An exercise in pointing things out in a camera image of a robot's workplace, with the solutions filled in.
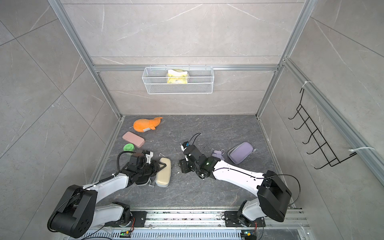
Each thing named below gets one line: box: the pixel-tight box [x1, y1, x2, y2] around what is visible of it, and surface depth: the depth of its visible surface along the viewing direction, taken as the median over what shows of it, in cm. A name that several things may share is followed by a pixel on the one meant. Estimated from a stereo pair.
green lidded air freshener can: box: [123, 143, 135, 152], surface depth 97 cm
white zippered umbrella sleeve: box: [155, 157, 172, 188], surface depth 83 cm
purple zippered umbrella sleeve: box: [227, 141, 258, 164], surface depth 97 cm
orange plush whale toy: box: [133, 117, 163, 133], surface depth 109 cm
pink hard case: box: [122, 131, 146, 148], surface depth 106 cm
